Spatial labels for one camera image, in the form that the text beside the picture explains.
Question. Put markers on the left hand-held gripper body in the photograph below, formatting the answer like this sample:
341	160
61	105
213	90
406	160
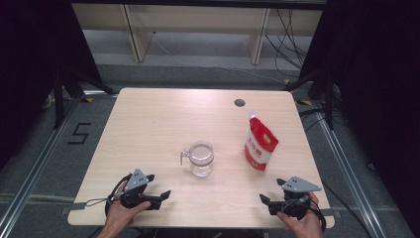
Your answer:
135	181

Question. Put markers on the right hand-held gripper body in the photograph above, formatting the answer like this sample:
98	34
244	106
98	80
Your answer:
295	195

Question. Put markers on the red white spouted pouch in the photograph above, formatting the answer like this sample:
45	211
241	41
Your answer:
261	145

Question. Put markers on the clear glass jar with lid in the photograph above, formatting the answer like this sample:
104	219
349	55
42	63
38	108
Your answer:
200	159

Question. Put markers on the person's right hand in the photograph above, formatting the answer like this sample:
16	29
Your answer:
305	226

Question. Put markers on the person's left hand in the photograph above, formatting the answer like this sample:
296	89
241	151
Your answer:
120	214

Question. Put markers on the black tape floor marker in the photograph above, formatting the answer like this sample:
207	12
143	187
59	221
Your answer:
80	133

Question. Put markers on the yellow black tape piece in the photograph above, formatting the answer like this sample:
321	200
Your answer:
304	102
87	99

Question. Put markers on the black metal stand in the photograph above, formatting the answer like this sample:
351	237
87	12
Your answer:
59	99
328	99

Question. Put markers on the black curtain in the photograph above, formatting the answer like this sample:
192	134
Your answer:
373	66
36	49

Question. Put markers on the beige wooden shelf unit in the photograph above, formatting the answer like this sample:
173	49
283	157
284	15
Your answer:
198	20

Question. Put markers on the aluminium floor rail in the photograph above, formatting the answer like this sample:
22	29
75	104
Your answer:
36	168
346	172

